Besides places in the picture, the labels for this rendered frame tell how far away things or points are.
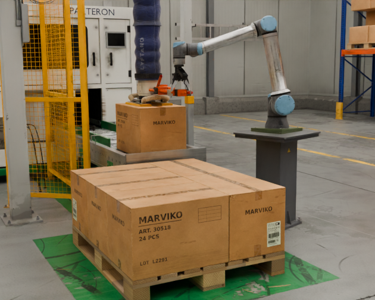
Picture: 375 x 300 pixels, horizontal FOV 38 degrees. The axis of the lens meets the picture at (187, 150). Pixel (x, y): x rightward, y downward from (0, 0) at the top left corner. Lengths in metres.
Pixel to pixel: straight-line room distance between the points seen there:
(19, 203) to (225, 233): 2.13
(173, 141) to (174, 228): 1.50
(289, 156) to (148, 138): 1.12
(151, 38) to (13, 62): 1.12
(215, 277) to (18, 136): 2.19
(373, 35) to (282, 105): 8.56
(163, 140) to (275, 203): 1.36
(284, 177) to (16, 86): 2.26
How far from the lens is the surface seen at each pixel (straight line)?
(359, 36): 12.79
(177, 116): 4.34
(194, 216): 3.00
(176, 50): 4.00
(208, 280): 3.16
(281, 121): 4.24
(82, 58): 4.76
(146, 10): 4.46
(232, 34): 4.19
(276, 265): 3.40
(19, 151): 4.63
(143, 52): 4.47
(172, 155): 4.27
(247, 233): 3.21
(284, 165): 4.25
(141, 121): 4.22
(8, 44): 4.57
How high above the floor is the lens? 1.27
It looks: 9 degrees down
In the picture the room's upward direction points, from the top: 1 degrees counter-clockwise
